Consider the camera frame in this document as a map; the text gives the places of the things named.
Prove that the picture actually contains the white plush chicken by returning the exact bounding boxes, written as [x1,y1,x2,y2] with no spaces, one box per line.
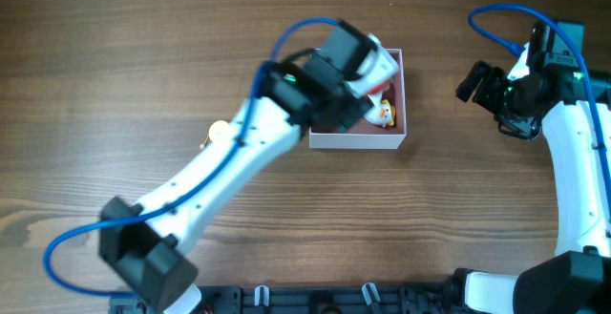
[364,93,396,128]

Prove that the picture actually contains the yellow wooden rattle drum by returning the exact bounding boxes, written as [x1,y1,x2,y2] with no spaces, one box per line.
[199,120,230,150]

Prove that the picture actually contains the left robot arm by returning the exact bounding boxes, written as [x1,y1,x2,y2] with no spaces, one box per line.
[98,19,397,313]

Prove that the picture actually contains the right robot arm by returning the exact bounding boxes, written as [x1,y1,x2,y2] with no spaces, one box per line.
[446,20,610,313]

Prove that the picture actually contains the white cardboard box pink interior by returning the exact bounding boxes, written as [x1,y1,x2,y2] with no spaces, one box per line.
[309,49,408,150]

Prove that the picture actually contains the right blue cable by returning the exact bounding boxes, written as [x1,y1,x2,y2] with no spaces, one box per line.
[467,3,611,210]

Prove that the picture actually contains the blue cable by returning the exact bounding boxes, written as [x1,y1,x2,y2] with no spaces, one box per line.
[42,16,343,299]
[467,3,611,210]

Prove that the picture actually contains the left blue cable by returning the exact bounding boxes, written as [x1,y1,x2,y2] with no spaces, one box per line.
[42,16,343,299]

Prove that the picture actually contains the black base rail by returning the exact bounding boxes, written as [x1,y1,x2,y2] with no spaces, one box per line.
[189,283,472,314]

